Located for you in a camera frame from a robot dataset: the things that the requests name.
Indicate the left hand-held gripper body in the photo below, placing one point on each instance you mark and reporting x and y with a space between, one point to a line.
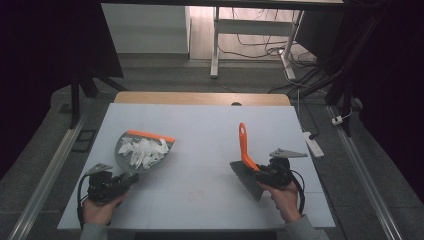
100 186

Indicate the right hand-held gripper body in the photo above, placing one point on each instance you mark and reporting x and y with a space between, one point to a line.
281 173

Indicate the grey dustpan with orange edge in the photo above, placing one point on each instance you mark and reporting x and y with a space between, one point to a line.
140 153

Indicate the pile of white paper scraps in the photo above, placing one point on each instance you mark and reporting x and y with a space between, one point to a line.
143 151

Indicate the person's left hand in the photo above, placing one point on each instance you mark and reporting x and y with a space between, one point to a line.
98 211

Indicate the person's right hand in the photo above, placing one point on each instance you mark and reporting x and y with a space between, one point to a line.
285 201

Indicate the white power strip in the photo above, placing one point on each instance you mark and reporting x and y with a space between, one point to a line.
313 145

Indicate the light blue table board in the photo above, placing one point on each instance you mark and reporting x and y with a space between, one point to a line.
206 133

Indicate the small white plug adapter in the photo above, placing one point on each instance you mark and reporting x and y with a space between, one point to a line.
337 120

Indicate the black metal stand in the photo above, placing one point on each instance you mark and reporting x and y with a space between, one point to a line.
343 66
83 83

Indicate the dark curtain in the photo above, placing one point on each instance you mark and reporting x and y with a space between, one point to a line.
33 66
400 83

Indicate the white cabinet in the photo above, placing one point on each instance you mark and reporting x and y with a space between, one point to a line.
146 28

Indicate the aluminium rail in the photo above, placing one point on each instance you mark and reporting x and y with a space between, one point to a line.
363 176
50 173

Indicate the white metal desk frame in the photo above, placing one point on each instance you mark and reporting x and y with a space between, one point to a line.
253 26

